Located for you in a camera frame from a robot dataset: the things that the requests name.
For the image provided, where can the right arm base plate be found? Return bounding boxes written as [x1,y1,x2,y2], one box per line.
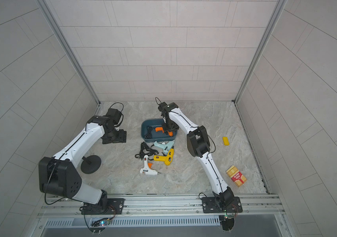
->
[201,197,243,214]

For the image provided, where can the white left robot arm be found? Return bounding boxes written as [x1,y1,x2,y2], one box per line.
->
[38,108,127,208]

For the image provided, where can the yellow red small box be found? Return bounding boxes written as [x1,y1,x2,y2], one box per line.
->
[226,166,247,187]

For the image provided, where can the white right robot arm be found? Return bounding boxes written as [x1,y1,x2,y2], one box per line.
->
[158,102,235,211]

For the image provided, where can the aluminium mounting rail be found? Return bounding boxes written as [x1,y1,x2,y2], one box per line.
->
[37,194,285,218]

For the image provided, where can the black bundled power cable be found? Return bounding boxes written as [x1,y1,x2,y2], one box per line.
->
[135,141,159,160]

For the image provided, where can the teal plastic storage box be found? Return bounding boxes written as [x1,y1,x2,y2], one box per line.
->
[141,118,178,143]

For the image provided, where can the mint green glue gun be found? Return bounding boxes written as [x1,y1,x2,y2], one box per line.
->
[154,140,174,156]

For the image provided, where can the yellow plastic scraper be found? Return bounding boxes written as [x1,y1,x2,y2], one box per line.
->
[222,137,230,146]

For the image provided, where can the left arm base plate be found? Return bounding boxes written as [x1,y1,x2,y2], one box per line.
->
[80,198,125,215]

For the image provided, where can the black round stand base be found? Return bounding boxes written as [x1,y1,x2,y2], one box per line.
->
[81,155,102,174]

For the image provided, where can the yellow glue gun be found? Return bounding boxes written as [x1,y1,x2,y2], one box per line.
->
[153,148,174,166]

